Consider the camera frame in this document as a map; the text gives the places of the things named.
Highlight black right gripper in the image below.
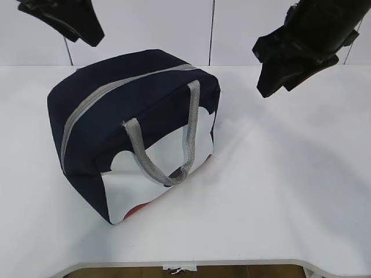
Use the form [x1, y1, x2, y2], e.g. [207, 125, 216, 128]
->
[252, 0, 368, 97]

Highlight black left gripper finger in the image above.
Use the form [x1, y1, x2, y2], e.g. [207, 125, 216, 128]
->
[17, 3, 79, 42]
[54, 1, 105, 47]

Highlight navy blue lunch bag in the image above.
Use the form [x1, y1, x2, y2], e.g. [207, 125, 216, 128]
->
[48, 49, 220, 225]

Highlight white tape on table edge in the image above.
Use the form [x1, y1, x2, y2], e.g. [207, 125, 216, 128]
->
[162, 261, 197, 275]

